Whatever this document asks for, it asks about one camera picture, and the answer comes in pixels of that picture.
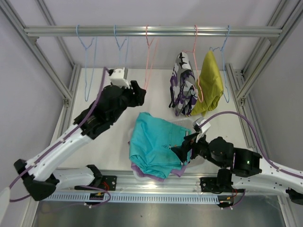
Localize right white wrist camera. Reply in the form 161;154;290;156
193;117;211;143

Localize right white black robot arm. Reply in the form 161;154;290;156
171;133;303;205

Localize yellow trousers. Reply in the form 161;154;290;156
191;51;223;116

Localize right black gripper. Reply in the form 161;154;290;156
171;131;226;169

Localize light blue wire hanger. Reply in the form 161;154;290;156
76;25;98;102

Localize grey purple camouflage trousers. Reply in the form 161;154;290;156
169;52;198;116

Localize blue hanger of purple trousers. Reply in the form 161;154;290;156
113;25;129;66

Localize white slotted cable duct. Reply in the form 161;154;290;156
45;192;219;205

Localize pink hanger of teal trousers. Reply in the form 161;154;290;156
144;25;159;90

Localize teal trousers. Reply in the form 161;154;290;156
129;112;191;182

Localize aluminium frame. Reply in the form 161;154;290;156
0;0;303;227

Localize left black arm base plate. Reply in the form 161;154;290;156
74;175;117;206

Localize blue hanger of yellow trousers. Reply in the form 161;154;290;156
209;25;231;103

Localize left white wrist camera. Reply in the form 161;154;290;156
109;67;130;88

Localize aluminium hanging rail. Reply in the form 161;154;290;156
24;26;283;38

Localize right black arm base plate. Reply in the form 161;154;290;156
200;176;246;210

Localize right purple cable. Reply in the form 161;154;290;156
201;111;303;209

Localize pink hanger of camouflage trousers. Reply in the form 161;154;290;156
183;25;204;103

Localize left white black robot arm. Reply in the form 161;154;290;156
14;80;146;201

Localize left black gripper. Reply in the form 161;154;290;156
110;80;146;123

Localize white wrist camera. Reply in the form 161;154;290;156
109;67;130;88
193;117;211;143

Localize white plastic basket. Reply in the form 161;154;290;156
131;118;205;182

